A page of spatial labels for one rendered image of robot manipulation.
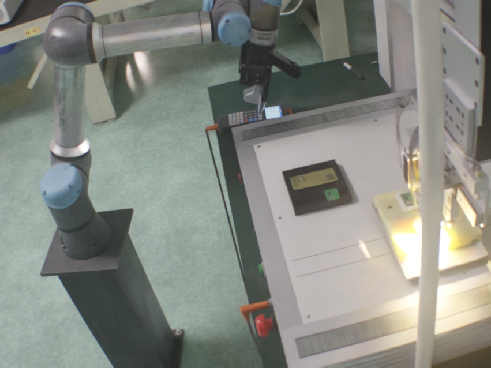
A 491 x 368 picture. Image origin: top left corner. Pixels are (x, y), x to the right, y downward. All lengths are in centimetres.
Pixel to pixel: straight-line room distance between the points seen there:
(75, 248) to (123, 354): 48
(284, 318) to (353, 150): 47
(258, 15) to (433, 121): 94
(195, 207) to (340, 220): 151
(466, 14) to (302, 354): 56
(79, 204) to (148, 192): 125
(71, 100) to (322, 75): 77
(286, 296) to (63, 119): 81
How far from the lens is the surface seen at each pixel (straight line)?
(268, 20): 144
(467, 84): 79
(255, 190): 122
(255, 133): 139
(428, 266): 67
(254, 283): 117
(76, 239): 157
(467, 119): 79
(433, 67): 51
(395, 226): 104
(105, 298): 169
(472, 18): 76
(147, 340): 182
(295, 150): 131
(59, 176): 153
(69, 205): 150
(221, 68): 364
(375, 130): 135
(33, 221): 290
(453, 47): 81
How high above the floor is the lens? 162
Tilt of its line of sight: 39 degrees down
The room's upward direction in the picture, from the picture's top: 12 degrees counter-clockwise
